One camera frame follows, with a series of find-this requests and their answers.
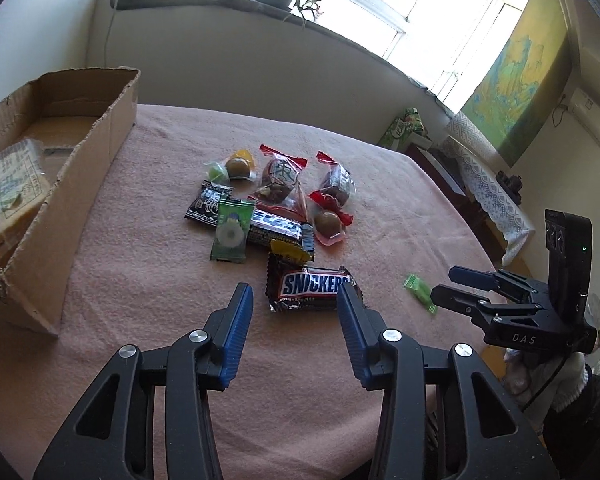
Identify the window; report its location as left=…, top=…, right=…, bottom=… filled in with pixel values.
left=170, top=0, right=548, bottom=116

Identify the small dark object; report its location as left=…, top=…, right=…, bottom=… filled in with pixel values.
left=497, top=171, right=523, bottom=196

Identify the dark wooden cabinet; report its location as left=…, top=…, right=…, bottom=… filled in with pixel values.
left=405, top=142, right=481, bottom=221

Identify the green printed box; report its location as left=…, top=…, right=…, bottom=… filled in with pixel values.
left=380, top=106, right=428, bottom=151

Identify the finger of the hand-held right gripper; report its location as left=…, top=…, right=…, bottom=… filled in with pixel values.
left=430, top=284, right=541, bottom=331
left=448, top=266, right=548, bottom=297

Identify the yellow candy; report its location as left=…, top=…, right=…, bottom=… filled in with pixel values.
left=270, top=239, right=311, bottom=264

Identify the small red clear snack packet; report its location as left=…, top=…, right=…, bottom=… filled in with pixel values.
left=307, top=151, right=356, bottom=226

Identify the white lace covered cabinet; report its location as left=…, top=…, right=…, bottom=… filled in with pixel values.
left=442, top=110, right=536, bottom=266

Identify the wall poster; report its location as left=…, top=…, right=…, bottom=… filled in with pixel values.
left=460, top=0, right=573, bottom=168

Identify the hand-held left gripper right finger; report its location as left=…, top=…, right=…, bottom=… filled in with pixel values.
left=336, top=282, right=561, bottom=480

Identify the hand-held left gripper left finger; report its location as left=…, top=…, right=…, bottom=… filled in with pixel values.
left=32, top=282, right=255, bottom=480

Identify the clear biscuit packet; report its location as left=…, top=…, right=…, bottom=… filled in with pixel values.
left=0, top=138, right=55, bottom=271

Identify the cardboard box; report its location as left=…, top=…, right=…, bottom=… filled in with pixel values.
left=0, top=66, right=142, bottom=337

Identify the white and black clothing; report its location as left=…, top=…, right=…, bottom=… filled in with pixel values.
left=502, top=345, right=600, bottom=461

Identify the large red clear snack packet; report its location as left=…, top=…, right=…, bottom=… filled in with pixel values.
left=247, top=144, right=310, bottom=221

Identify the green mint candy packet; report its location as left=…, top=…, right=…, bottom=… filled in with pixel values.
left=210, top=199, right=256, bottom=264

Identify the green jelly cup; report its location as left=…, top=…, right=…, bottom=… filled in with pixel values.
left=203, top=160, right=231, bottom=183

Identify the black snack packet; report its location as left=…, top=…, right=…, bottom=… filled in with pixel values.
left=183, top=181, right=233, bottom=228

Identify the round chocolate ball pink wrapper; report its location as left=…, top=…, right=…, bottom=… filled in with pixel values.
left=312, top=208, right=348, bottom=247

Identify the small green candy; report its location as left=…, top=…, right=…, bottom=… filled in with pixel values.
left=403, top=273, right=438, bottom=316

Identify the brown chocolate bar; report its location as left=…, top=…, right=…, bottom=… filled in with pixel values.
left=247, top=210, right=315, bottom=252
left=266, top=252, right=366, bottom=313

